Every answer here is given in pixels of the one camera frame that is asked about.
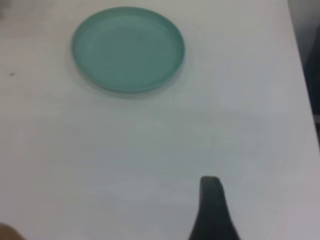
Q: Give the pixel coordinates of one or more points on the green round plate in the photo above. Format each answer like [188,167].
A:
[127,50]

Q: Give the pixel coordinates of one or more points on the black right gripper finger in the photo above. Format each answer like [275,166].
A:
[212,212]

